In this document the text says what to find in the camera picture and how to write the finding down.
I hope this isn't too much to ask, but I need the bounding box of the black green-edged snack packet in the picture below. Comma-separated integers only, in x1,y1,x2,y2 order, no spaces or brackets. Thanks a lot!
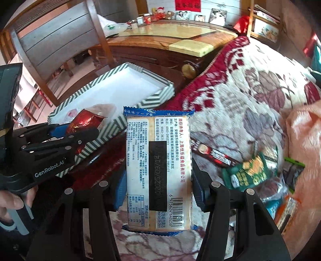
283,157,306,192

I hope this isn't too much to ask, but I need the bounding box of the wooden cabinet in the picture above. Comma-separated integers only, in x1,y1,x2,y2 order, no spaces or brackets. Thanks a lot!
89,19,239,84

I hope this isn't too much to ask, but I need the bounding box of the red wall poster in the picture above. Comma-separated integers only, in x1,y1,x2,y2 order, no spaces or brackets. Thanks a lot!
175,0,201,12

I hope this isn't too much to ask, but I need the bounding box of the round brass cabinet knob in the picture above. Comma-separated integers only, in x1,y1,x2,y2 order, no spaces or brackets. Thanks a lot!
182,63,197,78

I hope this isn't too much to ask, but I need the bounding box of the blue-edged cracker packet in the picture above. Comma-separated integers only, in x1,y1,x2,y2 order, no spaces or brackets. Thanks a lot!
122,107,198,235

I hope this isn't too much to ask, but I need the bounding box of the red white doll figurine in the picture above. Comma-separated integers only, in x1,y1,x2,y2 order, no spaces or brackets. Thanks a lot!
152,7,166,21

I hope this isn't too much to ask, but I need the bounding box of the clear packet of dark snack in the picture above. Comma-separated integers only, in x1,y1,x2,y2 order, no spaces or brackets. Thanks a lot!
261,174,289,201

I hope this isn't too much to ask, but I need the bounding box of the teal plastic item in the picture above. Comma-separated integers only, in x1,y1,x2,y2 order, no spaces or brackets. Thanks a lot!
310,45,321,69

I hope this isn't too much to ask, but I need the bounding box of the red foil snack packet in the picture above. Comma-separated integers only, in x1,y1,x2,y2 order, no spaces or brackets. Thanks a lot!
66,103,117,155

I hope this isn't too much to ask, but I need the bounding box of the dark red snack bar packet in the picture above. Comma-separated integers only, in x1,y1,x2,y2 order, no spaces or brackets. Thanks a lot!
191,139,237,168

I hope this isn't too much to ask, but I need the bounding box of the wooden chair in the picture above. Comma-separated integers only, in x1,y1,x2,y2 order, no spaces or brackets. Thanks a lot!
2,0,111,107

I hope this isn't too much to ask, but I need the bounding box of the person's left hand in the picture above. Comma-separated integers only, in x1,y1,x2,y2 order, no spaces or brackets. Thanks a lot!
0,187,36,221

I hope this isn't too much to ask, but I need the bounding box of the floral fleece blanket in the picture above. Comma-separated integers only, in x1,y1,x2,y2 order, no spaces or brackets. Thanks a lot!
73,35,321,261

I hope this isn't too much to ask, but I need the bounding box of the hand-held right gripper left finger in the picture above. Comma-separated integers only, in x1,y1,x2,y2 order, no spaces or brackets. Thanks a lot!
25,169,128,261

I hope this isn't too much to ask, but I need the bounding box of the white plastic bag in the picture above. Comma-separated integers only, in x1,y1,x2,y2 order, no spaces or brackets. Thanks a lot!
97,14,134,36

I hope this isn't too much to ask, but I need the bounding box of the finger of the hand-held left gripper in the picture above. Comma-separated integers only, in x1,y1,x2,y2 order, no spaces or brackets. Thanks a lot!
19,127,99,161
12,122,74,144

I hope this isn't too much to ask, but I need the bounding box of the peach crinkled cloth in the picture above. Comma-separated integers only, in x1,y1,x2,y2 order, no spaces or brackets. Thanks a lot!
285,103,321,251

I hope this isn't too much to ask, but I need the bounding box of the orange snack packet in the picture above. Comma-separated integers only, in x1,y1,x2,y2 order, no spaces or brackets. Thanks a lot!
274,195,302,232

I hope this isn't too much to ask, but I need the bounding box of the green white striped box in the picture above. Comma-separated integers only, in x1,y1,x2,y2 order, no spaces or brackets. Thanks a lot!
48,62,175,177

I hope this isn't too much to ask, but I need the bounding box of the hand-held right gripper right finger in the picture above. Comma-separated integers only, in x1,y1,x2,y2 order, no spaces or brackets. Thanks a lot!
191,161,291,261

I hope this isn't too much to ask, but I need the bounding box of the large framed photo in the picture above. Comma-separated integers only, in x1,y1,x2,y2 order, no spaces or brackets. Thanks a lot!
210,8,228,26

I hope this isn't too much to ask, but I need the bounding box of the wooden shelf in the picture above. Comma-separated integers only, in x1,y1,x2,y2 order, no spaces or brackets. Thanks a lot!
247,3,282,44

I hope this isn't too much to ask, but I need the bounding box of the red cloth bag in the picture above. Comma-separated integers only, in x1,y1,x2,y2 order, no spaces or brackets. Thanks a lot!
233,15,252,35

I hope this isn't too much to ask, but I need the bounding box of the brown silver snack packet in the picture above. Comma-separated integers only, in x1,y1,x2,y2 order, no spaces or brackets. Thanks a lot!
222,146,279,190

